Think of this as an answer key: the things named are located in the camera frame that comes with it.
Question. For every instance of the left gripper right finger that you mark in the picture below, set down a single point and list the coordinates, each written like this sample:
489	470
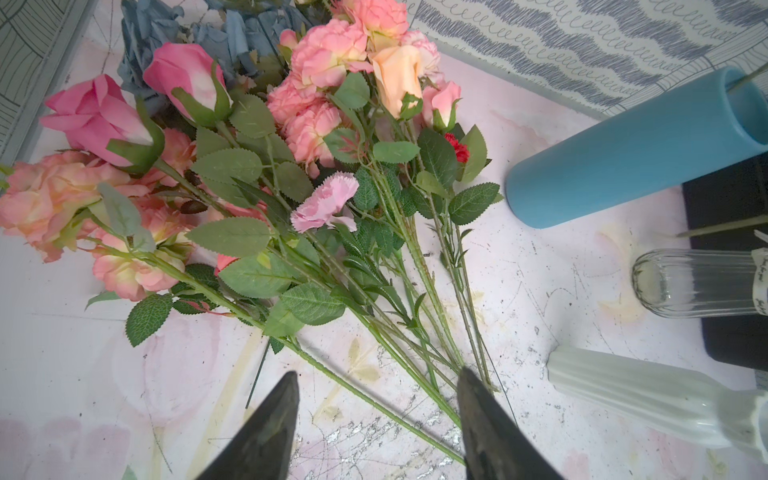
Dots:
495	448

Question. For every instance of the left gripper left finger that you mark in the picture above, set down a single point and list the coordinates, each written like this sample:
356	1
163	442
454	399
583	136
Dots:
262	448

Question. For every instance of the white ribbed vase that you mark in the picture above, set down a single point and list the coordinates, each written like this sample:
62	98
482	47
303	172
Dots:
679	402

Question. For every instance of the clear glass vase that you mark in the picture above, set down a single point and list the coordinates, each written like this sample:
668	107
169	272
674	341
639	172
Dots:
676	283

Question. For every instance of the bunch of artificial flowers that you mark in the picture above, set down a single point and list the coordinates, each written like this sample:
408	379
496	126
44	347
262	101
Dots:
270	168

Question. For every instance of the blue cylindrical vase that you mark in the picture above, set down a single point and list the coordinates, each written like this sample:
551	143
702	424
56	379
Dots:
708	124

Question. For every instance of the black toolbox yellow latch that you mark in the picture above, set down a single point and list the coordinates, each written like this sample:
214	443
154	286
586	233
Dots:
738	192

